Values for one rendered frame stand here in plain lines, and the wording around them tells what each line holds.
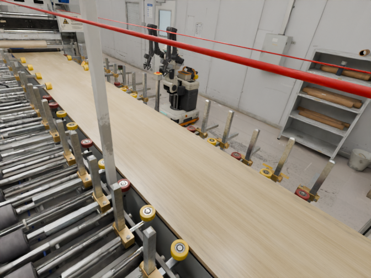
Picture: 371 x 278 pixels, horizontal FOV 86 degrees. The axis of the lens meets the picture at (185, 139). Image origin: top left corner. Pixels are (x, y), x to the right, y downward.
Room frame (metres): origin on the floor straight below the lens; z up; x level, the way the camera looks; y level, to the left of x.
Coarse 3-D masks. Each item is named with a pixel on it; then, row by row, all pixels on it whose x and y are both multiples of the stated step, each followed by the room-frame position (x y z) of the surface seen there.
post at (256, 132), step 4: (256, 132) 1.31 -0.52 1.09; (252, 136) 1.33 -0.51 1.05; (256, 136) 1.31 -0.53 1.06; (252, 140) 1.32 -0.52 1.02; (256, 140) 1.33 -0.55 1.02; (252, 144) 1.31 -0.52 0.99; (248, 148) 1.33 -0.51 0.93; (252, 148) 1.31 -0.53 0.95; (248, 152) 1.32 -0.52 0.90; (252, 152) 1.33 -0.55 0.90; (248, 156) 1.31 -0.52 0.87; (248, 160) 1.31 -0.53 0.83
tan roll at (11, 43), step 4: (0, 40) 3.55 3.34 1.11; (4, 40) 3.60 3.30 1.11; (8, 40) 3.63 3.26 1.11; (12, 40) 3.67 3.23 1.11; (16, 40) 3.71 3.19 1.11; (20, 40) 3.76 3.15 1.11; (24, 40) 3.80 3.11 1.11; (28, 40) 3.85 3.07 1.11; (32, 40) 3.89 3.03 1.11; (36, 40) 3.94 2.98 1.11; (40, 40) 3.99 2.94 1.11; (44, 40) 4.03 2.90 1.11; (0, 44) 3.50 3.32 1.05; (4, 44) 3.55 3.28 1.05; (8, 44) 3.58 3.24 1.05; (12, 44) 3.62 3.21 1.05; (16, 44) 3.66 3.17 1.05; (20, 44) 3.71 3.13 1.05; (24, 44) 3.75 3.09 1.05; (28, 44) 3.79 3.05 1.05; (32, 44) 3.83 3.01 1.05; (36, 44) 3.88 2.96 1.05; (40, 44) 3.93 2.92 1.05; (44, 44) 3.97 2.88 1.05; (48, 44) 4.06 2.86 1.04; (52, 44) 4.11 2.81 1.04; (56, 44) 4.16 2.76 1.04; (60, 44) 4.21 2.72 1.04
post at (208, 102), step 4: (208, 100) 1.66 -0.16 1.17; (208, 104) 1.65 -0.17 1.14; (204, 108) 1.67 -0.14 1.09; (208, 108) 1.66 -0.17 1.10; (204, 112) 1.67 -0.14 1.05; (208, 112) 1.66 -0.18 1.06; (204, 116) 1.66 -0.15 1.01; (208, 116) 1.67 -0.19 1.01; (204, 120) 1.65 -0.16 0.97; (204, 124) 1.65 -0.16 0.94; (204, 128) 1.65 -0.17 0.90
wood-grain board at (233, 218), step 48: (96, 144) 1.19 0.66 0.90; (144, 144) 1.27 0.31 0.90; (192, 144) 1.34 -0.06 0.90; (144, 192) 0.79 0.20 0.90; (192, 192) 0.83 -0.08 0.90; (240, 192) 0.87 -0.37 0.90; (288, 192) 0.92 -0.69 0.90; (192, 240) 0.53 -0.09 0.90; (240, 240) 0.56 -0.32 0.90; (288, 240) 0.59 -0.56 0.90; (336, 240) 0.62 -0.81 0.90
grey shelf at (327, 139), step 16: (320, 64) 3.50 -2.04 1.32; (336, 64) 3.36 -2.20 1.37; (352, 64) 3.22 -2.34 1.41; (368, 64) 3.10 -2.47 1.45; (352, 80) 2.84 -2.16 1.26; (368, 80) 2.97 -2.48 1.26; (304, 96) 3.14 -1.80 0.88; (352, 96) 3.09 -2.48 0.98; (288, 112) 3.22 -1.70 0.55; (320, 112) 3.29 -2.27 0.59; (336, 112) 3.15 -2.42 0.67; (352, 112) 3.02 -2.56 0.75; (288, 128) 3.46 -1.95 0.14; (304, 128) 3.37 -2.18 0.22; (320, 128) 3.21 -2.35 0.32; (336, 128) 2.86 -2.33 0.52; (352, 128) 2.64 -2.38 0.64; (304, 144) 2.93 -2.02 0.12; (320, 144) 2.97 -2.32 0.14; (336, 144) 2.99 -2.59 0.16
